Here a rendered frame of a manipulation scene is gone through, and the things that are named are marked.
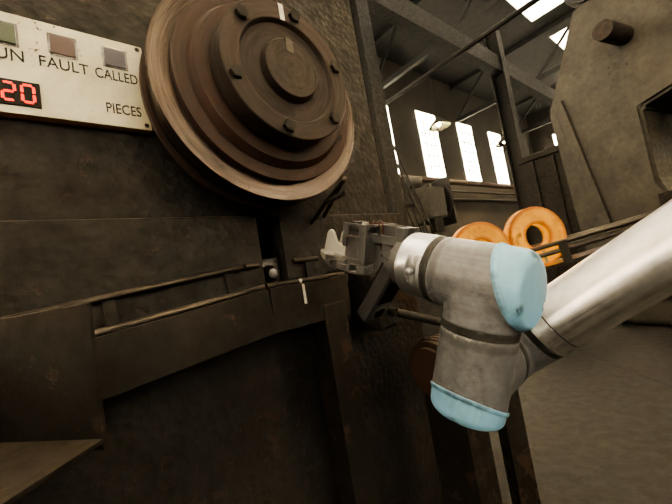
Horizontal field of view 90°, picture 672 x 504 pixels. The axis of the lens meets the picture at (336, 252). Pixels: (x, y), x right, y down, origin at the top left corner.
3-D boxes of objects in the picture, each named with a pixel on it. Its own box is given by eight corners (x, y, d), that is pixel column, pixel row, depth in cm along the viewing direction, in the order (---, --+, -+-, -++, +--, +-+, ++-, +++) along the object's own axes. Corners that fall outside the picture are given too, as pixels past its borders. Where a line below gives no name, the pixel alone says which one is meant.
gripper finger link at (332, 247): (323, 226, 65) (356, 231, 58) (322, 256, 66) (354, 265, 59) (310, 226, 63) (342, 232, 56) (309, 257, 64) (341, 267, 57)
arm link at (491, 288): (511, 345, 34) (528, 247, 33) (411, 310, 43) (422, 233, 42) (545, 332, 40) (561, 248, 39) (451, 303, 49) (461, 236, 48)
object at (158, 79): (156, 208, 60) (124, -34, 63) (351, 207, 90) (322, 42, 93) (164, 198, 55) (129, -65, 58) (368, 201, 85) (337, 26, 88)
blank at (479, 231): (440, 232, 89) (445, 230, 86) (494, 217, 90) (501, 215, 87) (457, 289, 88) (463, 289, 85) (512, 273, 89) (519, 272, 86)
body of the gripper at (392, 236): (372, 220, 60) (429, 227, 51) (369, 267, 61) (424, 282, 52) (339, 221, 55) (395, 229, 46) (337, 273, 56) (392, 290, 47)
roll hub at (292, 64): (221, 140, 59) (199, -8, 61) (342, 155, 77) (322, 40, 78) (233, 126, 55) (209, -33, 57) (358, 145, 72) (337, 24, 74)
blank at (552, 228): (495, 217, 90) (502, 215, 87) (547, 202, 92) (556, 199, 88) (512, 273, 89) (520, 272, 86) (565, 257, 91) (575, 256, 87)
